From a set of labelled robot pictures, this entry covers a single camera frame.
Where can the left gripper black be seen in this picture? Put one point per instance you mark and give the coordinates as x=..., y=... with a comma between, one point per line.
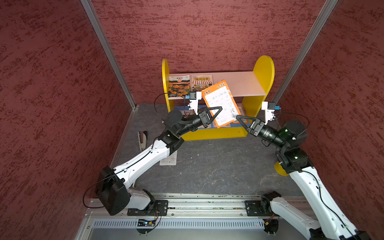
x=205, y=117

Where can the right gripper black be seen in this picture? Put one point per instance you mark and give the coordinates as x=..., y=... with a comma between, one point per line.
x=257, y=128

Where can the orange bordered seed bag top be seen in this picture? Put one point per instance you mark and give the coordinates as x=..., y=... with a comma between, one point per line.
x=219, y=95

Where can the sunflower shop seed bag top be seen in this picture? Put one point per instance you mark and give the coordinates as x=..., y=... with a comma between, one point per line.
x=201, y=82

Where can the white seed bag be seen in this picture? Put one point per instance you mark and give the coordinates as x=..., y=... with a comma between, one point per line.
x=170, y=160

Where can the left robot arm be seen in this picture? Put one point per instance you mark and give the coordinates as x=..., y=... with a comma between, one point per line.
x=115, y=189

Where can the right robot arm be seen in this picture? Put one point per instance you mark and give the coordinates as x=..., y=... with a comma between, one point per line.
x=330, y=222

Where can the orange seed bag lower shelf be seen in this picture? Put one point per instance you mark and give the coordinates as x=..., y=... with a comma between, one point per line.
x=243, y=113

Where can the sunflower seed bag lower right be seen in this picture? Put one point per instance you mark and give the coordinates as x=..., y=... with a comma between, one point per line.
x=234, y=124

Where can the yellow shelf unit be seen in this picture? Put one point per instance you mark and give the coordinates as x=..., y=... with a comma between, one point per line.
x=252, y=86

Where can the sunflower seed bag lower left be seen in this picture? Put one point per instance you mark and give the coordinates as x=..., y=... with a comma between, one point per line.
x=210, y=126

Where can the marigold seed bag top shelf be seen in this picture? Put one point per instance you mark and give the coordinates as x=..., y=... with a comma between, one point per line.
x=179, y=86

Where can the yellow pen cup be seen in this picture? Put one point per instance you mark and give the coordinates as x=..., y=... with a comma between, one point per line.
x=279, y=169

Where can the stapler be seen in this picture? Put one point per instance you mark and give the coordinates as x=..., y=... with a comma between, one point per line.
x=142, y=136

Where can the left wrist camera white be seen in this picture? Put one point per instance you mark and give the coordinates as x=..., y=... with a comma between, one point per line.
x=194, y=98

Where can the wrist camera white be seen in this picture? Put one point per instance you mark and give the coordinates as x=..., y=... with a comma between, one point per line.
x=194, y=98
x=271, y=111

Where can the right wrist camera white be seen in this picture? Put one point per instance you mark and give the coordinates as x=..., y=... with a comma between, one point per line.
x=271, y=111

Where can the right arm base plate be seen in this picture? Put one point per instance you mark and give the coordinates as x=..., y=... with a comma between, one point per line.
x=261, y=209

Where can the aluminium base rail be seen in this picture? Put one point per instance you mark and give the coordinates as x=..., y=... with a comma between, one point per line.
x=185, y=211

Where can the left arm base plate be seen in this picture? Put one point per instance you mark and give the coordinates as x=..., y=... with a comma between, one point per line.
x=159, y=208

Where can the right aluminium corner post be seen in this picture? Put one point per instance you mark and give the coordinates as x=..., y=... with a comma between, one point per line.
x=316, y=28

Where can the aluminium corner post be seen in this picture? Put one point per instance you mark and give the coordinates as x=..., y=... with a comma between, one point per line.
x=96, y=24
x=316, y=28

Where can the left aluminium corner post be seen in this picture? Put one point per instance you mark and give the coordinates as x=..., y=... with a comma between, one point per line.
x=96, y=24

